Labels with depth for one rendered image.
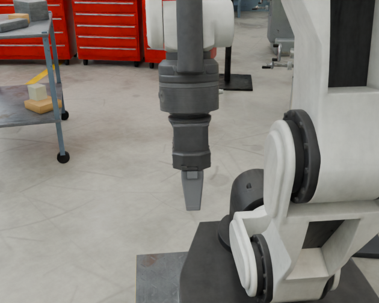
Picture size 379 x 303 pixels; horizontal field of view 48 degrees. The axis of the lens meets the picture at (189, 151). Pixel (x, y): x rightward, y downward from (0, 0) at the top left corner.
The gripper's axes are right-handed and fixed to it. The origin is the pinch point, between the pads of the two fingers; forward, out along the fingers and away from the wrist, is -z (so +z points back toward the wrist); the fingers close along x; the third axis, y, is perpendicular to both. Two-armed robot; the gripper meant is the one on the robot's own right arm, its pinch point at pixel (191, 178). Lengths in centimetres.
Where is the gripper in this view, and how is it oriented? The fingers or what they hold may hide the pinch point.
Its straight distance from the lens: 66.1
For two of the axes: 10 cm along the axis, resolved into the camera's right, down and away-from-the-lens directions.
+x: 0.4, 2.5, -9.7
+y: 10.0, -0.3, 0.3
